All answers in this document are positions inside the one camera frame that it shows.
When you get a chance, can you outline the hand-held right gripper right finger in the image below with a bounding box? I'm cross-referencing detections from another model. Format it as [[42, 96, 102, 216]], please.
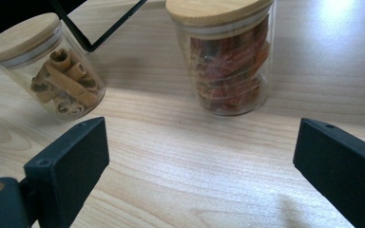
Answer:
[[292, 117, 365, 228]]

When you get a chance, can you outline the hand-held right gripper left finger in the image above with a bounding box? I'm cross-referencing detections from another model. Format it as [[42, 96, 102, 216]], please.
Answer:
[[23, 116, 110, 228]]

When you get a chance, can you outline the glass jar of cinnamon sticks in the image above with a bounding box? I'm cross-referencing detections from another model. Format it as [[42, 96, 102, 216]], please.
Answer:
[[0, 12, 107, 123]]

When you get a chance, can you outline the glass jar of dried chilies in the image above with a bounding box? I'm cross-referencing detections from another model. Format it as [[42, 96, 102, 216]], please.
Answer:
[[165, 0, 277, 117]]

